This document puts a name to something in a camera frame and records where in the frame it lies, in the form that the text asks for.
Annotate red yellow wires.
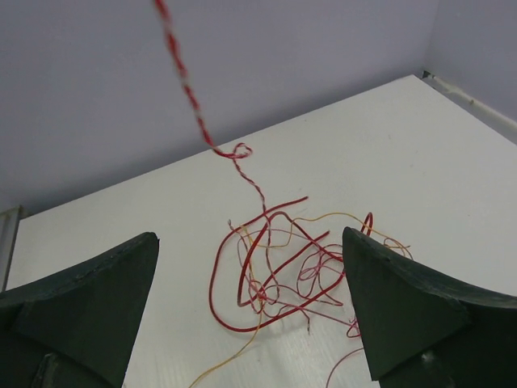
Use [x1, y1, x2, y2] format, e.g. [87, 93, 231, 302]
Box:
[187, 212, 415, 388]

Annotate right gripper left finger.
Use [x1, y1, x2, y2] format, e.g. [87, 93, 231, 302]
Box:
[1, 232, 159, 387]

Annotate red white twisted wire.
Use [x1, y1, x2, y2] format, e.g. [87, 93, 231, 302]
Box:
[152, 0, 267, 219]

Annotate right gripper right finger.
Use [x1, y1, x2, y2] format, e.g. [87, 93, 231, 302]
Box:
[343, 227, 516, 387]

